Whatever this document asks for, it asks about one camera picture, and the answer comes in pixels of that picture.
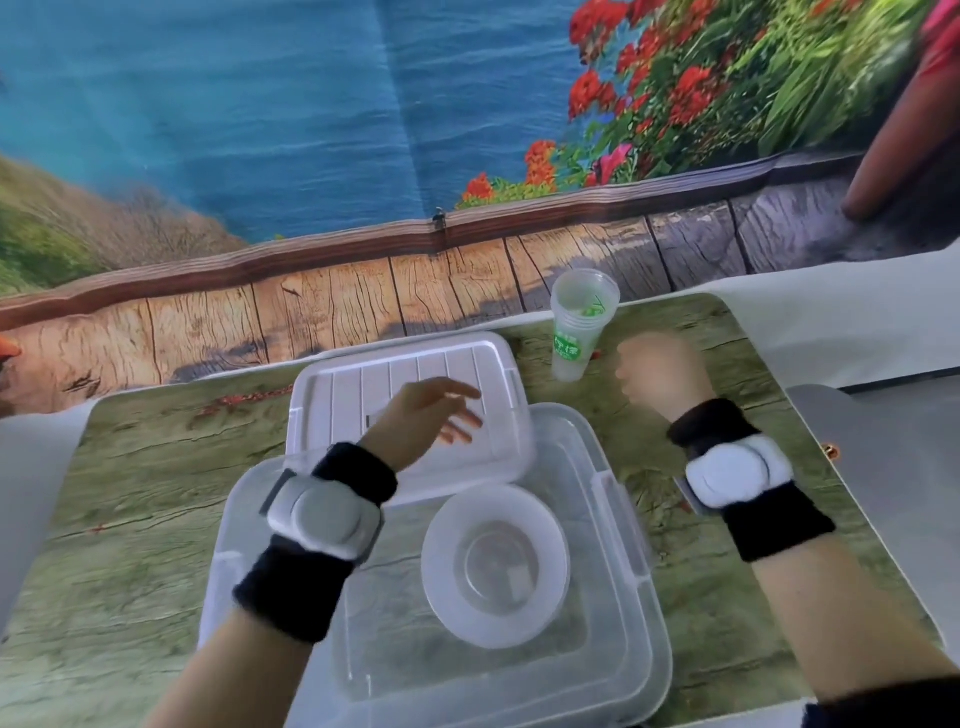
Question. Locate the person's right hand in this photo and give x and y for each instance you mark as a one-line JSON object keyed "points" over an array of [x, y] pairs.
{"points": [[667, 375]]}

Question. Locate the person's left hand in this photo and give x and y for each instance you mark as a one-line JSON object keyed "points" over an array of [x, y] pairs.
{"points": [[405, 427]]}

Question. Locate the person's right fingers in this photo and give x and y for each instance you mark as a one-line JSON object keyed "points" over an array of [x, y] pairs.
{"points": [[631, 364]]}

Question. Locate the person's left fingers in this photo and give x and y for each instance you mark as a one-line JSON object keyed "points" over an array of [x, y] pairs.
{"points": [[454, 390]]}

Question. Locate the person's left forearm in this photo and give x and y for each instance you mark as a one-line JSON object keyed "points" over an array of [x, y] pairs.
{"points": [[225, 675]]}

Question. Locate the person's right forearm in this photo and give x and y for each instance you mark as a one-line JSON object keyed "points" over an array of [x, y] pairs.
{"points": [[840, 622]]}

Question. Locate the clear cup with green print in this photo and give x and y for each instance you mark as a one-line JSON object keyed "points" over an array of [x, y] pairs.
{"points": [[581, 322]]}

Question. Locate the clear plastic box lid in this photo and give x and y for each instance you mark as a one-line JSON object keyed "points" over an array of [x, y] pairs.
{"points": [[352, 390]]}

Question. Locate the white right wrist tracker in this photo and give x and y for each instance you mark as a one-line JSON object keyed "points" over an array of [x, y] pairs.
{"points": [[739, 472]]}

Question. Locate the white wrist tracker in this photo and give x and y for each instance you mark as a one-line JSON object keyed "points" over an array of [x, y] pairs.
{"points": [[326, 517], [739, 472]]}

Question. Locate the white left wrist tracker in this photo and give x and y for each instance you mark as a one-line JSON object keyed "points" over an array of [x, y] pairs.
{"points": [[326, 517]]}

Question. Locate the clear plastic bowl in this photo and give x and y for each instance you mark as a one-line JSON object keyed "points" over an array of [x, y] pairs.
{"points": [[499, 570]]}

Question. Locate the black right wristband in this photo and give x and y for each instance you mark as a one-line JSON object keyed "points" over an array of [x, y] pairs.
{"points": [[776, 521]]}

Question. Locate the black wristband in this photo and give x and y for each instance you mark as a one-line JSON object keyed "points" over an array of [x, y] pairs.
{"points": [[776, 521], [296, 592]]}

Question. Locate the black left wristband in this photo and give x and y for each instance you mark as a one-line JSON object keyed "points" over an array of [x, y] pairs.
{"points": [[296, 592]]}

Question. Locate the scenic sea and flower backdrop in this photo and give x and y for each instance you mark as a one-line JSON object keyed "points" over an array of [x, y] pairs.
{"points": [[300, 150]]}

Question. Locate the grey flat board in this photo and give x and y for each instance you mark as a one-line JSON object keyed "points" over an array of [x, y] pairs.
{"points": [[900, 487]]}

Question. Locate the clear plastic storage box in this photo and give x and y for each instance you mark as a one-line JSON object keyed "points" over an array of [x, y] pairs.
{"points": [[585, 660]]}

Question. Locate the wood-print table mat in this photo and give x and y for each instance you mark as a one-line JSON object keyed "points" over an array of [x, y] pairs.
{"points": [[135, 540]]}

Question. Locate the dark sleeve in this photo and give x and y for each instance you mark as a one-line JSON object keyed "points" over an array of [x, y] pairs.
{"points": [[892, 705]]}

